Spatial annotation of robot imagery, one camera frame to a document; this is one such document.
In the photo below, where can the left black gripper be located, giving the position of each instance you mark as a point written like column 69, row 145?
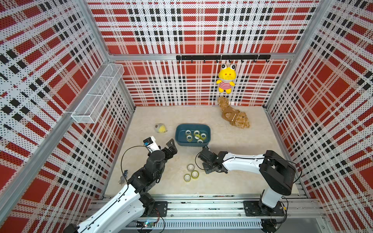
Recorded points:
column 170, row 155

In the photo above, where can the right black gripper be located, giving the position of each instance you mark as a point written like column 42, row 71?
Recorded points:
column 207, row 170

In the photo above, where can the yellow tape roll six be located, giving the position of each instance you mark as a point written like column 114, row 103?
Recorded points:
column 195, row 174

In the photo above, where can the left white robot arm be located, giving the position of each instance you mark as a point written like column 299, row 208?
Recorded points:
column 133, row 200

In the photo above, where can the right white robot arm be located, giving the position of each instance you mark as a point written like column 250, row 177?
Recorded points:
column 278, row 172

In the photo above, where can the teal plastic storage box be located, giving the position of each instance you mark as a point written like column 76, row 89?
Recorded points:
column 180, row 134

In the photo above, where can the yellow tape roll five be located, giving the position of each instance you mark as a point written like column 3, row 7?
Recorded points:
column 187, row 178

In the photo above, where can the small yellow grey ball toy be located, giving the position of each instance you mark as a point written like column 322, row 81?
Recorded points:
column 160, row 128

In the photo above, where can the brown teddy bear plush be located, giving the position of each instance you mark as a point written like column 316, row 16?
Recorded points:
column 234, row 117

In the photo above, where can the green circuit board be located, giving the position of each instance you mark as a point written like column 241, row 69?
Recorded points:
column 146, row 224

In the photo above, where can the yellow frog plush toy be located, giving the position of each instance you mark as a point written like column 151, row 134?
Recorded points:
column 227, row 75

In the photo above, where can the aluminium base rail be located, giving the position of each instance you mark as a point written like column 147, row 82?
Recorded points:
column 227, row 213

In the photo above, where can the white wire mesh basket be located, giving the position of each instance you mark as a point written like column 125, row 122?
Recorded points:
column 90, row 108

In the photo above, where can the black hook rail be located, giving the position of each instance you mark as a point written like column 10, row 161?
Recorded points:
column 253, row 57

